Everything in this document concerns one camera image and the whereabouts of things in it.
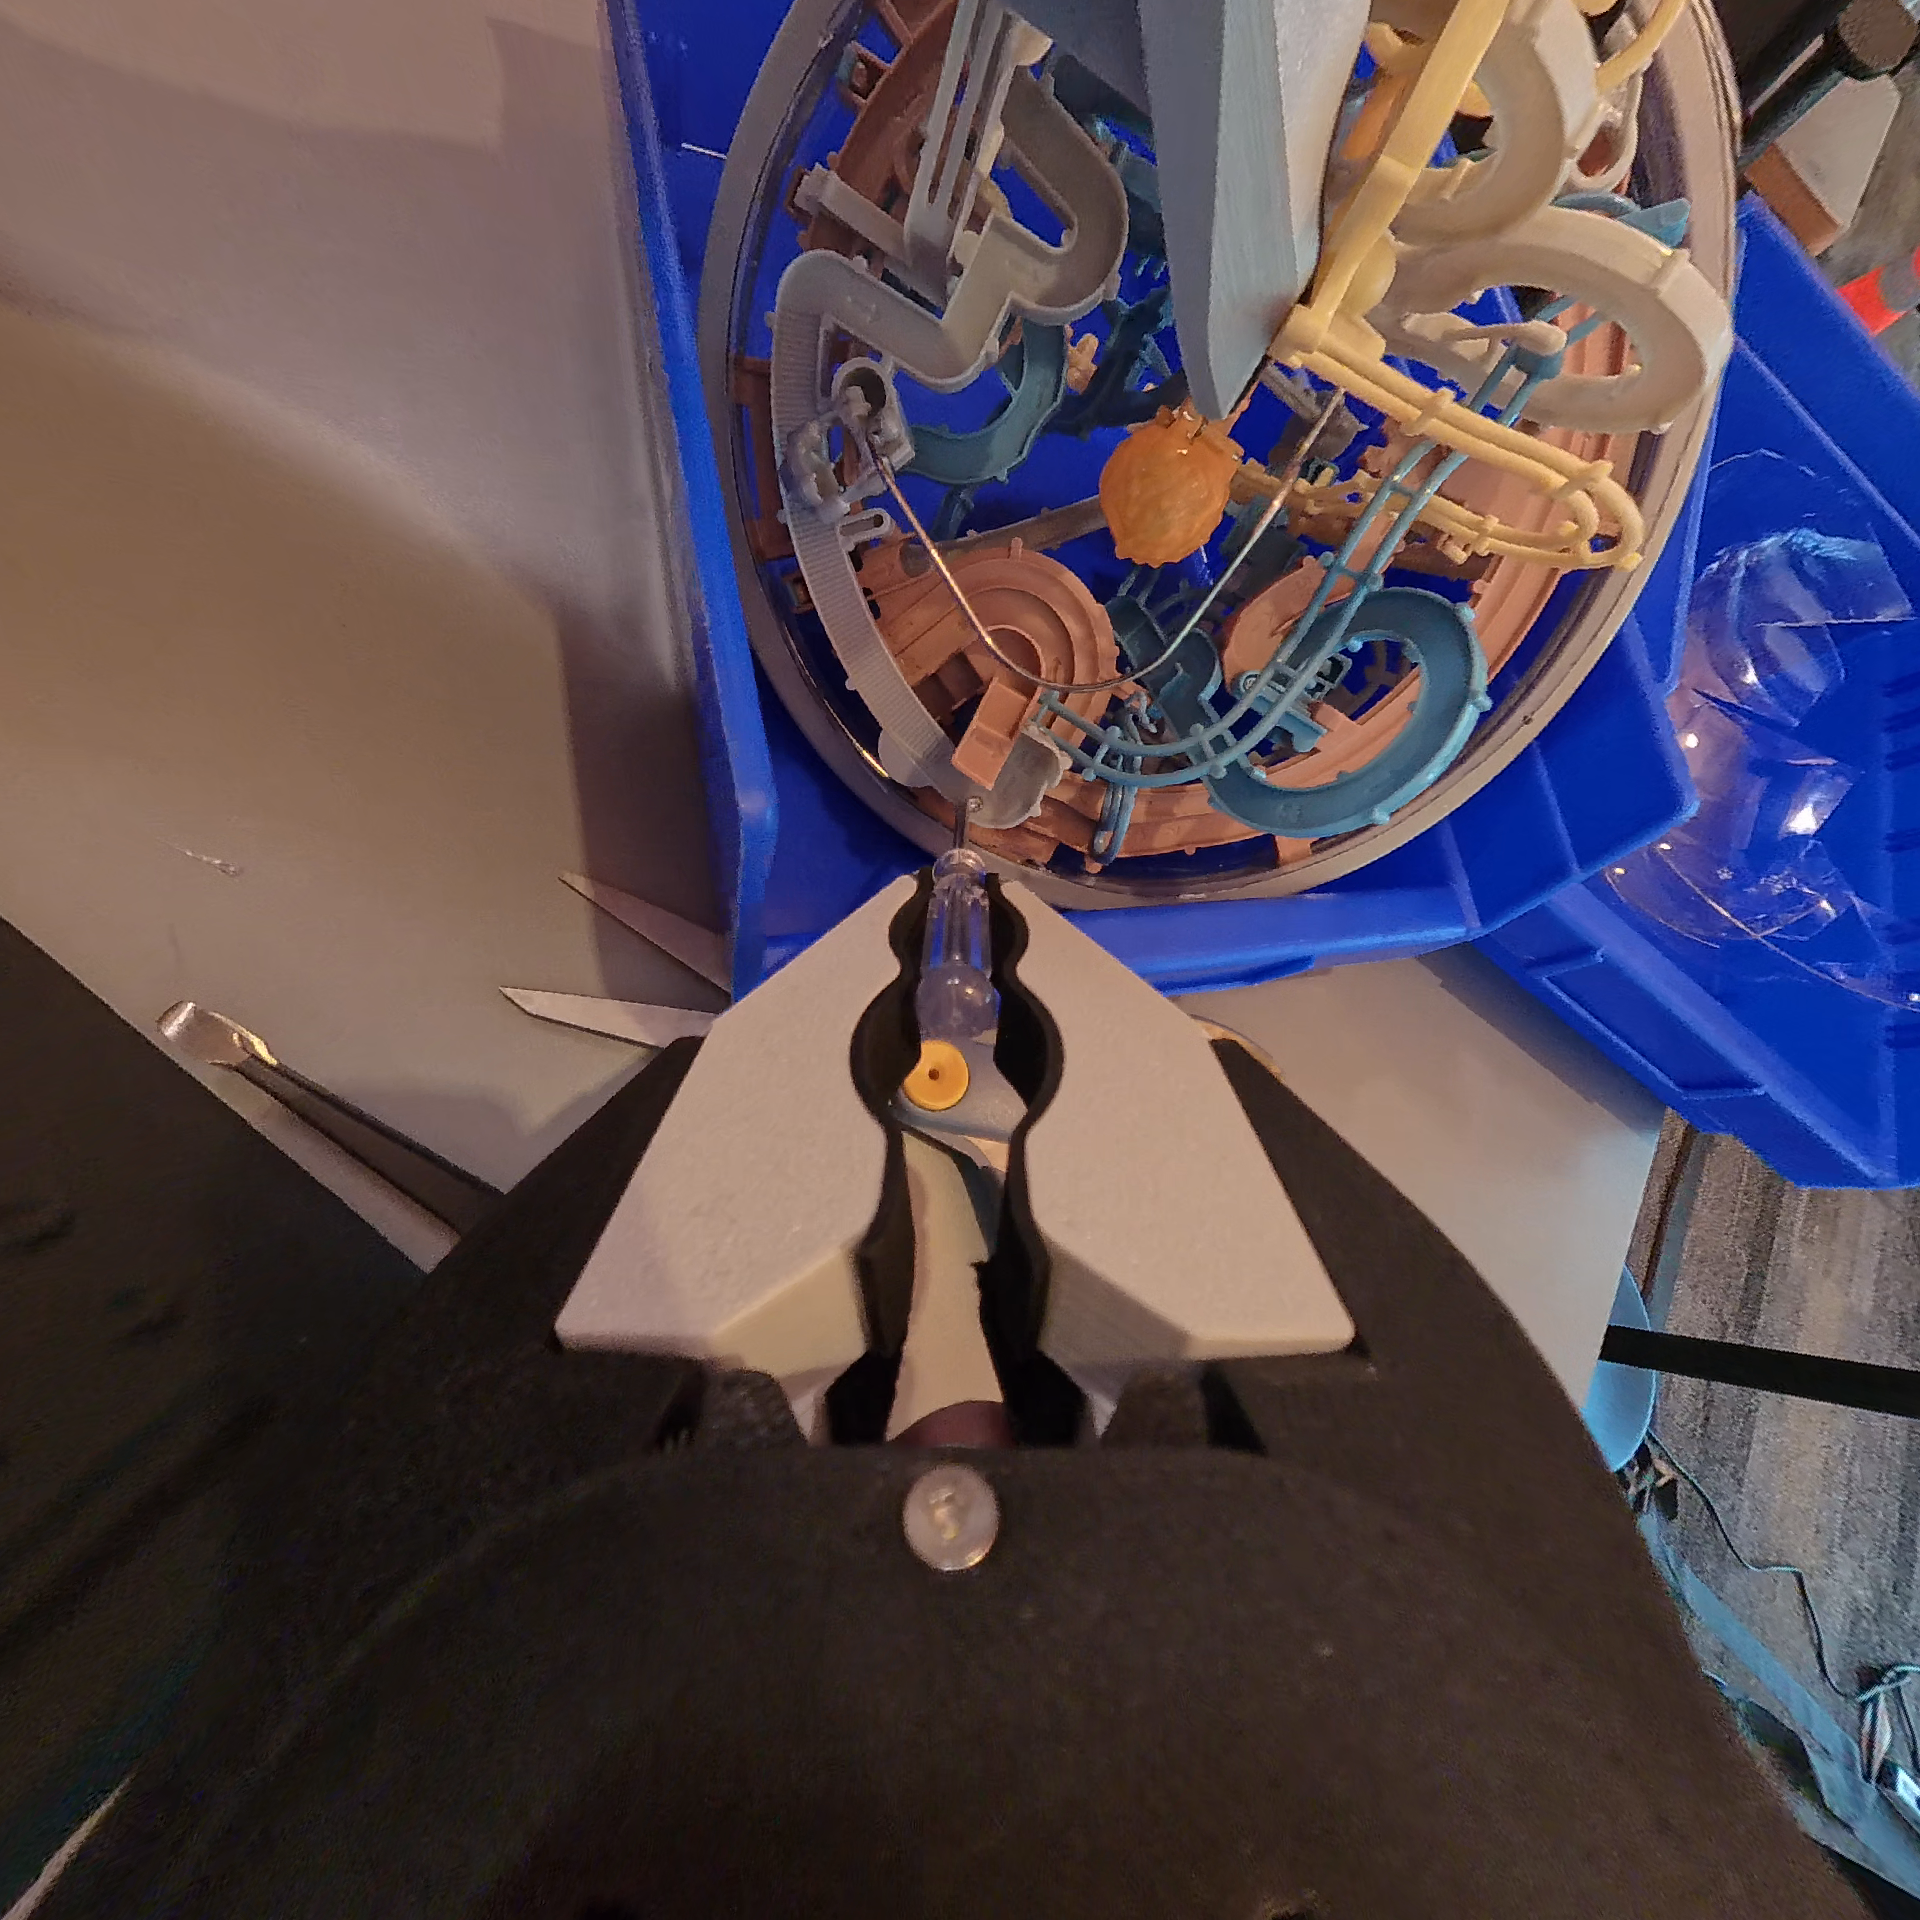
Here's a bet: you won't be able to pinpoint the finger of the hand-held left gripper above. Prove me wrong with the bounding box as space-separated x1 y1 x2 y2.
1136 0 1403 425

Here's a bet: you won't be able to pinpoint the colourful plastic maze ball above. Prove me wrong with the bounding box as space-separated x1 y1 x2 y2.
694 0 1743 916

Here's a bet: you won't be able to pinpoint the black perforated mat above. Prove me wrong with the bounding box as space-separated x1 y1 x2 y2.
0 913 455 1802

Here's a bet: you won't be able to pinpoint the black tweezers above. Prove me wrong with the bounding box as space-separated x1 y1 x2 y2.
153 998 508 1240

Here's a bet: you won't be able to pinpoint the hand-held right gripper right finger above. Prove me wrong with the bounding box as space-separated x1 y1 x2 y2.
982 881 1366 1444

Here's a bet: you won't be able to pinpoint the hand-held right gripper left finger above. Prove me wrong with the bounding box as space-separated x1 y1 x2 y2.
551 877 920 1444

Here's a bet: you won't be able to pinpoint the blue plastic bin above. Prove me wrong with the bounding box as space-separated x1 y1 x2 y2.
596 0 1707 1002
1473 193 1920 1194

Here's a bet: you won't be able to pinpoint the pale blue round foot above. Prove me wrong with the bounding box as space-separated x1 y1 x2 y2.
1591 1258 1661 1481

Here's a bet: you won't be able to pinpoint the clear plastic dome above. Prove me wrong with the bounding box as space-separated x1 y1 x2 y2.
1609 449 1920 1011

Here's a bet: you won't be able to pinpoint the clear handled screwdriver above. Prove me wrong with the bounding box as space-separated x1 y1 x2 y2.
913 795 1003 1044

